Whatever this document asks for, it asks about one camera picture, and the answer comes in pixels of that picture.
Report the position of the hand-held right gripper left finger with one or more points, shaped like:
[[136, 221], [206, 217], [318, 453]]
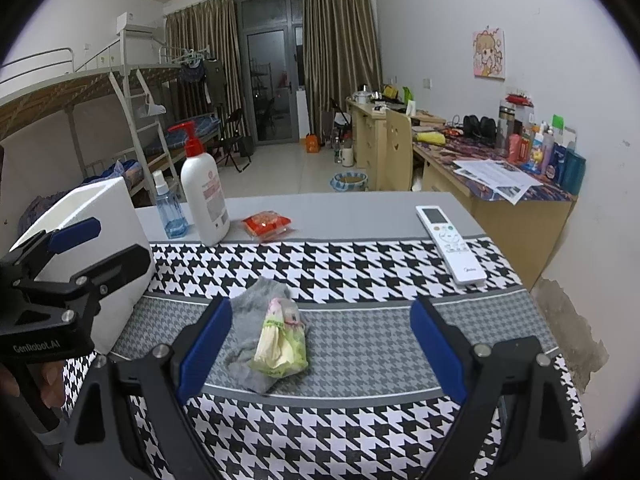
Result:
[[205, 350]]

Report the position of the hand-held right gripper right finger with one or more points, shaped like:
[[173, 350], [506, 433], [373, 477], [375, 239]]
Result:
[[440, 350]]

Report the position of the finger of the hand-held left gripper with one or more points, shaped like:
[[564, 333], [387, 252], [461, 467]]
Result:
[[120, 262], [75, 234]]

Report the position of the white foam box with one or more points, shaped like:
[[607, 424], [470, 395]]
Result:
[[115, 210]]

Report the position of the grey sock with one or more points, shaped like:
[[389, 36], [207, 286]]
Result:
[[250, 310]]

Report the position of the green pocket tissue pack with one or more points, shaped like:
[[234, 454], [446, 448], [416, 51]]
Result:
[[280, 345]]

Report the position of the person's left hand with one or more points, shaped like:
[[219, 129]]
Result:
[[54, 382]]

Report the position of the blue spray bottle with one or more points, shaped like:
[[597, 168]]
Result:
[[172, 215]]

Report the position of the white remote control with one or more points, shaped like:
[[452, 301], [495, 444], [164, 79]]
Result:
[[450, 245]]

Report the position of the white lotion bottle red pump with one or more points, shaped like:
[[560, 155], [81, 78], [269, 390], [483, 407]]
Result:
[[205, 200]]

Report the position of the black white houndstooth tablecloth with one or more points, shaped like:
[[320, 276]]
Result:
[[350, 270]]

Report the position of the white bunk ladder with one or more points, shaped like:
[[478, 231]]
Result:
[[145, 135]]

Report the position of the red snack packet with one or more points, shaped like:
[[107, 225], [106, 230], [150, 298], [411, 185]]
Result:
[[265, 224]]

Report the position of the wooden desk with patterned top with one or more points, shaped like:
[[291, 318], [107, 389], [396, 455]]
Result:
[[520, 230]]

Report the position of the white metal bunk bed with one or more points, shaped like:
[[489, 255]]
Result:
[[75, 85]]

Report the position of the blue bed mattress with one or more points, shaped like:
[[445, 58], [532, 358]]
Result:
[[200, 127]]

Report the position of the black folding chair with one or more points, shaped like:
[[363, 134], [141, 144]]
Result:
[[235, 135]]

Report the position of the white printed papers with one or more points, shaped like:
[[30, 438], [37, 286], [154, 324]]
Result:
[[495, 177]]

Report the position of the blue round basin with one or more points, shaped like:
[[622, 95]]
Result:
[[349, 182]]

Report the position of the hanging dark clothes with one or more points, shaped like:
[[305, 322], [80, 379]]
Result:
[[210, 80]]

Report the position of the wooden chair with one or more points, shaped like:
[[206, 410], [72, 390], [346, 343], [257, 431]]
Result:
[[399, 145]]

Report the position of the yellow cloth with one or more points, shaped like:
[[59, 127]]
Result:
[[432, 137]]

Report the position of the bottles on floor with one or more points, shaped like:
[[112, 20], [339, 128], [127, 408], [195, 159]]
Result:
[[345, 152]]

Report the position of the white air conditioner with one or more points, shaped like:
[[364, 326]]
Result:
[[140, 24]]

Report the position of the black bag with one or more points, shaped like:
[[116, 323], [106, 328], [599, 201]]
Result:
[[477, 127]]

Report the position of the group of toiletry bottles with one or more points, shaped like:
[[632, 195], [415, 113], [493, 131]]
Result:
[[545, 150]]

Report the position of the orange jug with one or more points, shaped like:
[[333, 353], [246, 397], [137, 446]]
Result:
[[313, 144]]

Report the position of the wooden desk with drawers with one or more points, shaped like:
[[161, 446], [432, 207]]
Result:
[[367, 135]]

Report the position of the brown curtain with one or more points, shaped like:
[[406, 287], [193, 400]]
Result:
[[340, 50], [205, 35]]

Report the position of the glass balcony door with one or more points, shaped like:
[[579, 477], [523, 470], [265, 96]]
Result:
[[270, 70]]

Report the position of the white cooking pot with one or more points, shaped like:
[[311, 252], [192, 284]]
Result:
[[364, 96]]

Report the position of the cartoon wall poster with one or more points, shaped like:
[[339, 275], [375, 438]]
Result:
[[489, 54]]

